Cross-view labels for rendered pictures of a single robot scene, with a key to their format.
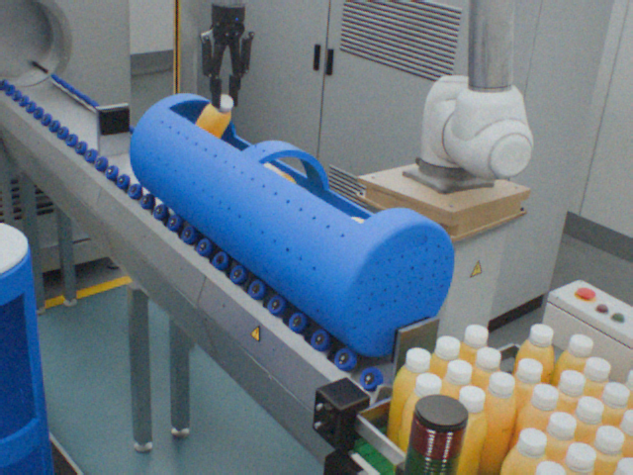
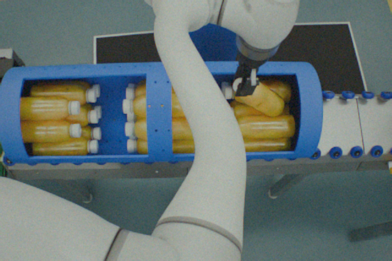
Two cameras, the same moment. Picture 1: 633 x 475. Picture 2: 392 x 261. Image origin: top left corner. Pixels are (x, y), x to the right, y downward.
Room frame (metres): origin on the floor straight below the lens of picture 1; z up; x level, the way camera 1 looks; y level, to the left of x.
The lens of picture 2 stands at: (1.94, -0.22, 2.29)
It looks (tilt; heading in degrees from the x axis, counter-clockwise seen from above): 72 degrees down; 117
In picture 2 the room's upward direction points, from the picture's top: 10 degrees clockwise
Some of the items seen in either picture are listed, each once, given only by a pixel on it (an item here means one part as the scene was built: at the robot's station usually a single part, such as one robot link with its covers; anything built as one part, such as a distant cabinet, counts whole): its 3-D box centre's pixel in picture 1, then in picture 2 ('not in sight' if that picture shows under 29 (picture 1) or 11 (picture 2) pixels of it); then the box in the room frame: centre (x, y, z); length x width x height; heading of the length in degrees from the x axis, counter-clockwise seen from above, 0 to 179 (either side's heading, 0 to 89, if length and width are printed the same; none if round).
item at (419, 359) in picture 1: (417, 358); not in sight; (1.10, -0.19, 1.08); 0.04 x 0.04 x 0.02
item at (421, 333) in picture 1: (412, 349); not in sight; (1.26, -0.20, 0.99); 0.10 x 0.02 x 0.12; 129
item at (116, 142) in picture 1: (114, 131); not in sight; (2.30, 0.64, 1.00); 0.10 x 0.04 x 0.15; 129
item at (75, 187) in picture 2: not in sight; (74, 186); (1.36, -0.21, 0.31); 0.06 x 0.06 x 0.63; 39
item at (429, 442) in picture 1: (438, 428); not in sight; (0.74, -0.16, 1.23); 0.06 x 0.06 x 0.04
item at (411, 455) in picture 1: (432, 458); not in sight; (0.74, -0.16, 1.18); 0.06 x 0.06 x 0.05
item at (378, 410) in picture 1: (440, 382); not in sight; (1.20, -0.25, 0.96); 0.40 x 0.01 x 0.03; 129
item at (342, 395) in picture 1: (342, 415); (8, 75); (1.10, -0.07, 0.95); 0.10 x 0.07 x 0.10; 129
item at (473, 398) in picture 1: (472, 397); not in sight; (1.00, -0.26, 1.08); 0.04 x 0.04 x 0.02
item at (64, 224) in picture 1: (65, 238); not in sight; (2.89, 1.02, 0.31); 0.06 x 0.06 x 0.63; 39
